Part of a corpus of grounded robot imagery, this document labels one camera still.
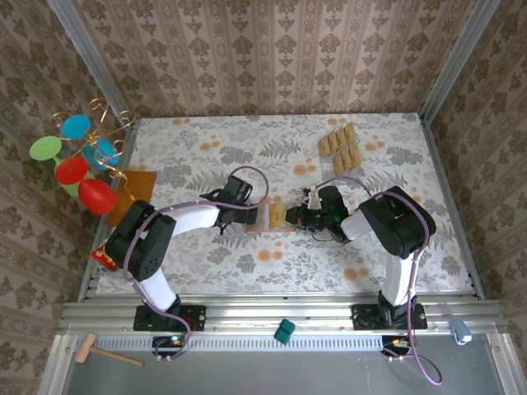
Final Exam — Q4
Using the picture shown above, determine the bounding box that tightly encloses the small wooden mallet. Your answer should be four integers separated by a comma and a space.
74, 332, 146, 368

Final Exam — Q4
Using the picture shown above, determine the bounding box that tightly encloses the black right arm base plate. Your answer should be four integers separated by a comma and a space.
351, 303, 429, 332

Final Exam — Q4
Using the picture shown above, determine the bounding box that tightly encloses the red plastic wine glass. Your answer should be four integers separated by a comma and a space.
54, 157, 120, 216

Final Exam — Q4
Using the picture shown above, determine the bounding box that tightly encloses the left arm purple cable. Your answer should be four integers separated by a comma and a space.
122, 166, 271, 363

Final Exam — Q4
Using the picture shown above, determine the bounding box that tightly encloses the aluminium frame post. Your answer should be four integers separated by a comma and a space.
46, 0, 139, 124
418, 0, 502, 124

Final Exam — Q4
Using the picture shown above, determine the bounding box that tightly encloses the white blue clip device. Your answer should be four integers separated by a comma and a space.
450, 319, 473, 346

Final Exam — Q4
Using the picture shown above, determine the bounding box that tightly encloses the red yellow snack packet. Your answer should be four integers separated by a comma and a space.
90, 246, 119, 272

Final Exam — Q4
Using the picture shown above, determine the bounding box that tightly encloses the gold wire glass rack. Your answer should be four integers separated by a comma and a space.
49, 97, 138, 203

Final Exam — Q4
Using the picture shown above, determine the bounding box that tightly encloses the green plastic wine glass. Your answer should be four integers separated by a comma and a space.
29, 135, 90, 198

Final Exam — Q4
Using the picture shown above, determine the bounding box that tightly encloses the floral tablecloth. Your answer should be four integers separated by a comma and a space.
95, 113, 474, 295

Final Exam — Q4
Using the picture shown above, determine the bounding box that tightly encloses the orange wooden rack base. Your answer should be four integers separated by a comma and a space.
105, 170, 159, 228

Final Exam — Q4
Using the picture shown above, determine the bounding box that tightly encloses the blue plastic wine glass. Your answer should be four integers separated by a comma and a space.
60, 114, 124, 171

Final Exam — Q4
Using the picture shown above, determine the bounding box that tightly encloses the teal small box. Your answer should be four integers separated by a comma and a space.
273, 318, 296, 345

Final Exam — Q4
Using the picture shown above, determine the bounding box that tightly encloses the wide aluminium base rail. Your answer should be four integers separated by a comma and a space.
57, 292, 506, 337

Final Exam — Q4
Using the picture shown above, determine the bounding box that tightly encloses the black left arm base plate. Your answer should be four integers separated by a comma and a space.
133, 302, 208, 332

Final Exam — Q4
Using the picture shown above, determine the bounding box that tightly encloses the grey slotted cable duct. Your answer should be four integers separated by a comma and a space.
72, 333, 413, 353

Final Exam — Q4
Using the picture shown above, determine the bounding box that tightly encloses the grey metal panel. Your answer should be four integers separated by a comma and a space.
39, 333, 527, 395

